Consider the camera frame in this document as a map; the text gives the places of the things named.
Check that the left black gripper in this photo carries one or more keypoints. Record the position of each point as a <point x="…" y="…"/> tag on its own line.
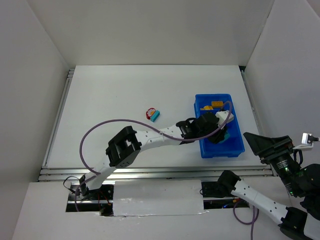
<point x="219" y="136"/>

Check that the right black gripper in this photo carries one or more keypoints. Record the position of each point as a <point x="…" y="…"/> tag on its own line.
<point x="275" y="149"/>

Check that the yellow lego brick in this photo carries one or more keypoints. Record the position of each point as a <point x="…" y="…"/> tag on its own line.
<point x="207" y="108"/>

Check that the orange lego brick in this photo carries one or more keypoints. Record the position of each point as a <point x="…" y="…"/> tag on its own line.
<point x="217" y="104"/>

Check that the red flower lego piece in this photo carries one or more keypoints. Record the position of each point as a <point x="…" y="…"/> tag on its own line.
<point x="149" y="113"/>

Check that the light blue oval lego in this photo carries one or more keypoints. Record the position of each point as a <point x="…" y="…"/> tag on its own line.
<point x="226" y="137"/>

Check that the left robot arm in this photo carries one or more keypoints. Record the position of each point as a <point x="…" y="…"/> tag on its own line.
<point x="124" y="147"/>

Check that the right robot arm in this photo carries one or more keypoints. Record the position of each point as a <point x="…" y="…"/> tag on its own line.
<point x="293" y="204"/>

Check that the blue compartment tray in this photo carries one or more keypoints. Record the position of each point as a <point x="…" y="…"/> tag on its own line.
<point x="232" y="147"/>

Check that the light blue long lego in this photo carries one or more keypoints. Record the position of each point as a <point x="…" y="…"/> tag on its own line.
<point x="155" y="115"/>

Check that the white foil cover plate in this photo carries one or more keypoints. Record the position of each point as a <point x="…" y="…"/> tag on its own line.
<point x="158" y="198"/>

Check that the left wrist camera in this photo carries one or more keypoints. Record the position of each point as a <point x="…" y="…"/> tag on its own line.
<point x="223" y="115"/>

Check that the aluminium frame rail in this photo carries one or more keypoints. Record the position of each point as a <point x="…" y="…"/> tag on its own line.
<point x="169" y="173"/>

